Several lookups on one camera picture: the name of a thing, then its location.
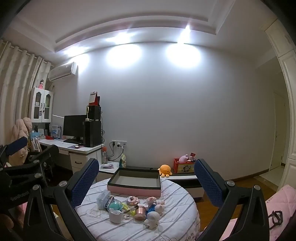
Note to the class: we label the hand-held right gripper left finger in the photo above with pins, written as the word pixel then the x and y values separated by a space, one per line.
pixel 85 183

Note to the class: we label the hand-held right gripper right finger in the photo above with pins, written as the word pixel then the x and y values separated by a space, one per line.
pixel 208 183

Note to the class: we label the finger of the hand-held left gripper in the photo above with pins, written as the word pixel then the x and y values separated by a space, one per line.
pixel 44 156
pixel 16 146

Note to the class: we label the clear plastic storage box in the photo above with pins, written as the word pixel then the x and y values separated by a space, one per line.
pixel 103 199

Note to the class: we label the teal round case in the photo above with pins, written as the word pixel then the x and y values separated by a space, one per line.
pixel 115 205

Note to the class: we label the white cup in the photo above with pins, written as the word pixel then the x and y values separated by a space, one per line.
pixel 115 216

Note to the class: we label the pink box with black rim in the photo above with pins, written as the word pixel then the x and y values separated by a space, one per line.
pixel 134 191

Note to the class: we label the small plush doll blue dress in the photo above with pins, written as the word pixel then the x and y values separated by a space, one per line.
pixel 159 208

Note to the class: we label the rose gold metal cup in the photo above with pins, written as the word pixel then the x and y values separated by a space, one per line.
pixel 141 211

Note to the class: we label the white toy figurine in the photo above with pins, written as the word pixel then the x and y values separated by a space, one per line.
pixel 152 219

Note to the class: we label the pink padded jacket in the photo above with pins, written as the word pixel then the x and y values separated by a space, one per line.
pixel 20 134

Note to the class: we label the red desk item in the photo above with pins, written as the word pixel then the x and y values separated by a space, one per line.
pixel 49 137

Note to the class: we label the black white low cabinet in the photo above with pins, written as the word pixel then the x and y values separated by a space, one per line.
pixel 185 182

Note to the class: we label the white bedside table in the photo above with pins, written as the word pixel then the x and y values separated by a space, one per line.
pixel 108 172

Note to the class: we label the white desk with drawers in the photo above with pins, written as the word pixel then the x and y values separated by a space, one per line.
pixel 78 157

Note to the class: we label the blue white box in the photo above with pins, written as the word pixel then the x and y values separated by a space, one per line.
pixel 56 132

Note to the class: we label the printed papers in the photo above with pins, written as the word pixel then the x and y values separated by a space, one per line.
pixel 106 166

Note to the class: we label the red printed crate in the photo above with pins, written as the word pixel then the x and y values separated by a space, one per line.
pixel 185 168

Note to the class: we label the red card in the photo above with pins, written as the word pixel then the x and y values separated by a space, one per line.
pixel 192 155

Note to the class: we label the black keyboard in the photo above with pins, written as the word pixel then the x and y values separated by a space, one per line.
pixel 71 141

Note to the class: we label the clear bottle with red cap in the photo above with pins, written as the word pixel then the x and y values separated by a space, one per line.
pixel 105 156

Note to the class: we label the pink plush toy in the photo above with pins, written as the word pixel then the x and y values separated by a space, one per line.
pixel 183 158

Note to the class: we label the black computer monitor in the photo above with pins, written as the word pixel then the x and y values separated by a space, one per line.
pixel 74 126

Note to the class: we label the white striped quilted table cover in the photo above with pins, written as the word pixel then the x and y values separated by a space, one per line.
pixel 173 208

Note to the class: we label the green yellow snack bag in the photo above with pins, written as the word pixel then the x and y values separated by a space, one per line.
pixel 123 161

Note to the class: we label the orange octopus plush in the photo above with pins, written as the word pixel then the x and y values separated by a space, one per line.
pixel 165 170

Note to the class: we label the white glass door cabinet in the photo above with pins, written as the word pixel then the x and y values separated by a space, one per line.
pixel 41 104

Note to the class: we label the black computer tower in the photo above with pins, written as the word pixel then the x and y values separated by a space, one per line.
pixel 92 134

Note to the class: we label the beige striped curtain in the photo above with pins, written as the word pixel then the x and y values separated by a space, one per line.
pixel 16 92

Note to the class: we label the cream small desk fan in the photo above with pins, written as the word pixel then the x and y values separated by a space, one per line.
pixel 88 113

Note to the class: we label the pink doll figure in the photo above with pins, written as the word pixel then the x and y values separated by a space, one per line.
pixel 41 84

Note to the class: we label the black speaker box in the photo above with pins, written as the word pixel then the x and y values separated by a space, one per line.
pixel 94 113

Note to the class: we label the white red desk calendar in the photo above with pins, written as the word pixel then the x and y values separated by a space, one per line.
pixel 93 98

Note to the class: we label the pink bed quilt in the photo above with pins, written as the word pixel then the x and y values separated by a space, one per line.
pixel 282 201

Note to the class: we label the white door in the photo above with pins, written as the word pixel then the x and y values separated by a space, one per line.
pixel 278 139

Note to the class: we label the white air conditioner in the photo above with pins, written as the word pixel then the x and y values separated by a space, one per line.
pixel 62 71

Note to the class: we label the white wardrobe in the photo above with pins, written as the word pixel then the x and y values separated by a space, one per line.
pixel 290 69

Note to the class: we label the white wall outlet strip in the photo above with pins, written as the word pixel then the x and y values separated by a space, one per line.
pixel 119 143

